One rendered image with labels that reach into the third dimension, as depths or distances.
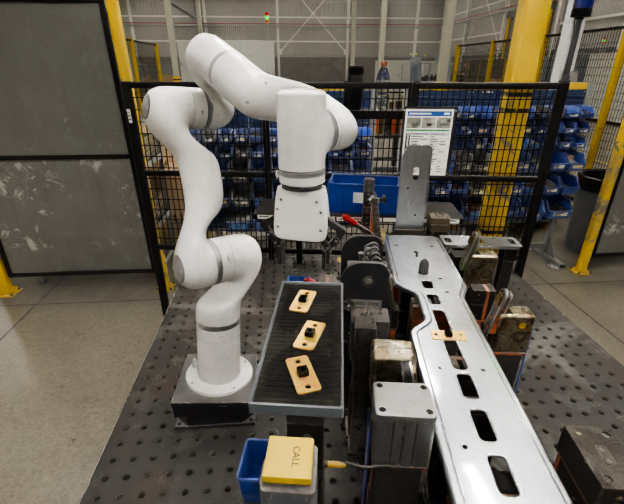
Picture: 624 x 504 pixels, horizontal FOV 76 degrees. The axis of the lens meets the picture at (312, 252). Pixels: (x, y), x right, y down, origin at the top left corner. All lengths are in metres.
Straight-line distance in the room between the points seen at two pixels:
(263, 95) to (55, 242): 2.89
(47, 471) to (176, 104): 1.75
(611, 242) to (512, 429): 3.42
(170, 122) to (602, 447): 1.06
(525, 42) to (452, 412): 1.55
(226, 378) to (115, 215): 2.27
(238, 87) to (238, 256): 0.43
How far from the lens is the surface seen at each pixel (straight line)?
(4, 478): 2.38
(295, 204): 0.73
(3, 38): 3.31
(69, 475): 2.25
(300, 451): 0.57
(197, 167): 1.04
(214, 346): 1.14
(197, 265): 1.00
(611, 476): 0.85
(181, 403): 1.19
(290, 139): 0.69
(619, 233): 4.21
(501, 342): 1.17
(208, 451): 1.20
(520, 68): 2.03
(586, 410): 1.49
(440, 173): 1.96
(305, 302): 0.84
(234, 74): 0.84
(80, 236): 3.45
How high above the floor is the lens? 1.61
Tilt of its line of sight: 25 degrees down
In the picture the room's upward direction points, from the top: straight up
